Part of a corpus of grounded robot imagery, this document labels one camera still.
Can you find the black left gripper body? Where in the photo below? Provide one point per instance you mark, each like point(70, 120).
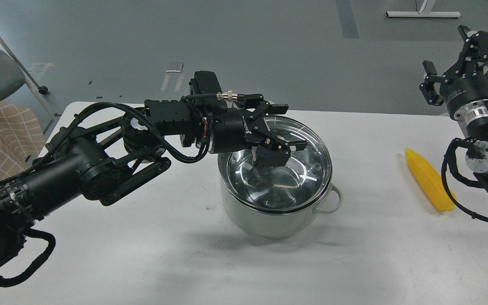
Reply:
point(233, 130)

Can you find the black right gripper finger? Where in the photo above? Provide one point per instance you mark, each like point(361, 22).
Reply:
point(474, 54)
point(427, 87)

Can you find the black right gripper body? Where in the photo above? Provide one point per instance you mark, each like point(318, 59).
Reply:
point(457, 91)

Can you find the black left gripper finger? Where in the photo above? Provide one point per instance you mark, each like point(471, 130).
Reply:
point(276, 151)
point(254, 106)

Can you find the glass pot lid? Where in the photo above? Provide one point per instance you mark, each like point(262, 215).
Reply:
point(280, 189)

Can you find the yellow corn cob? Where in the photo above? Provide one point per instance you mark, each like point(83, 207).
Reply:
point(429, 181)

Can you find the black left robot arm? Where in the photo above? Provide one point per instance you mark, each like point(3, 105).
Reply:
point(110, 150)

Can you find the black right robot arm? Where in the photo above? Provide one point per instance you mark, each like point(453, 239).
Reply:
point(467, 159)

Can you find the pale green steel pot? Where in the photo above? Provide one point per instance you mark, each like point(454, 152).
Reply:
point(280, 225)

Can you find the white desk leg base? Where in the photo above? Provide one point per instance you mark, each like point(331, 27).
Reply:
point(424, 11)

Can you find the beige checkered cloth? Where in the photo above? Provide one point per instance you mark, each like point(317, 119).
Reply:
point(20, 136)

